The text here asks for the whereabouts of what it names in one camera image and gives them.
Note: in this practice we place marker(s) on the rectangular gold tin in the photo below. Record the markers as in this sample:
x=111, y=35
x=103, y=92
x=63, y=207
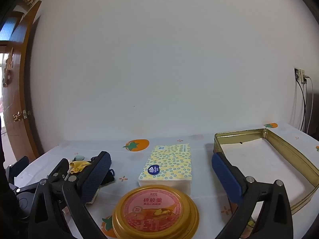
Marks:
x=281, y=149

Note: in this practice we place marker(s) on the brown wooden door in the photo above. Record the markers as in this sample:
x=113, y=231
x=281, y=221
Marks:
x=15, y=84

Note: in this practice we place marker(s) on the yellow cloth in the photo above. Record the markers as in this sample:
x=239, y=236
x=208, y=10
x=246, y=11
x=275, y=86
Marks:
x=79, y=165

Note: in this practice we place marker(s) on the round gold tin pink lid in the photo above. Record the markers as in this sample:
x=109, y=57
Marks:
x=154, y=214

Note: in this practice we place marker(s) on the white wall socket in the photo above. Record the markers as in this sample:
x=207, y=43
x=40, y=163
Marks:
x=300, y=76

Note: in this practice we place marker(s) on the persimmon print tablecloth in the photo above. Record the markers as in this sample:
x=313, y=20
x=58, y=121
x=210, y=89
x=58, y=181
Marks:
x=199, y=149

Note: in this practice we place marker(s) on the black fabric item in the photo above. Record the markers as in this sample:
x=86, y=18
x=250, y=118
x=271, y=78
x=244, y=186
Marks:
x=108, y=178

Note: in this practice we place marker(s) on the yellow patterned tissue pack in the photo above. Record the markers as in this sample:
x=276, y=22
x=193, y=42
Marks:
x=169, y=164

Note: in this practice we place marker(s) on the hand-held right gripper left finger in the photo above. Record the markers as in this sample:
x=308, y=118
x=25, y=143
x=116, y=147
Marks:
x=98, y=171

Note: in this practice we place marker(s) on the small teal cloth piece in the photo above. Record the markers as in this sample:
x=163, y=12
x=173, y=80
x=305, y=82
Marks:
x=79, y=157

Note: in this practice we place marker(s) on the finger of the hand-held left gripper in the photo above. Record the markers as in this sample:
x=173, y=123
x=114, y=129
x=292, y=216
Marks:
x=61, y=168

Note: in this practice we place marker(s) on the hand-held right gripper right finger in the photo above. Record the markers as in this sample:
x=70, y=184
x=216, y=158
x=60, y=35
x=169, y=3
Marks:
x=225, y=176

